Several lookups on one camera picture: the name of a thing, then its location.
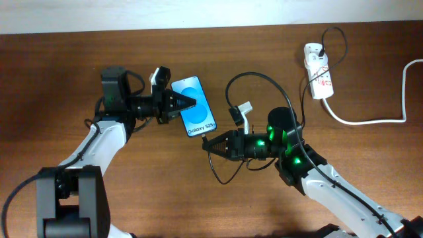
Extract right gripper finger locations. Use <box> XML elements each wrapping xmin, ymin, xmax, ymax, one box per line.
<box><xmin>204</xmin><ymin>147</ymin><xmax>230</xmax><ymax>159</ymax></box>
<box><xmin>207</xmin><ymin>130</ymin><xmax>231</xmax><ymax>149</ymax></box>

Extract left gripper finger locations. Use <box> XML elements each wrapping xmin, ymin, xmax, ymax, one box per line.
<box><xmin>170</xmin><ymin>106</ymin><xmax>194</xmax><ymax>120</ymax></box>
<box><xmin>171</xmin><ymin>91</ymin><xmax>196</xmax><ymax>108</ymax></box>

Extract blue Samsung smartphone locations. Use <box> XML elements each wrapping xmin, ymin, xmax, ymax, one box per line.
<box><xmin>171</xmin><ymin>76</ymin><xmax>217</xmax><ymax>138</ymax></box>

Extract black charging cable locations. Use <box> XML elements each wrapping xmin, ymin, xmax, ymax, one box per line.
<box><xmin>201</xmin><ymin>26</ymin><xmax>349</xmax><ymax>185</ymax></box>

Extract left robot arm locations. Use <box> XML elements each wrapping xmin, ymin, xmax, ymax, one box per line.
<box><xmin>36</xmin><ymin>66</ymin><xmax>196</xmax><ymax>237</ymax></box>

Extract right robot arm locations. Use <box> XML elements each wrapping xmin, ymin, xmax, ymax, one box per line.
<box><xmin>202</xmin><ymin>107</ymin><xmax>422</xmax><ymax>237</ymax></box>

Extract white charger plug adapter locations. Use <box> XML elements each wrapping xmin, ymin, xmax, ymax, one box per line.
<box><xmin>304</xmin><ymin>52</ymin><xmax>328</xmax><ymax>69</ymax></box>

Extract white power strip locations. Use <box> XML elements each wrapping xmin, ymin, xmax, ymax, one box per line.
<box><xmin>303</xmin><ymin>43</ymin><xmax>334</xmax><ymax>100</ymax></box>

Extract white power strip cord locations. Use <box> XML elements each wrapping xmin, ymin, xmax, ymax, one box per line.
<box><xmin>321</xmin><ymin>58</ymin><xmax>423</xmax><ymax>126</ymax></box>

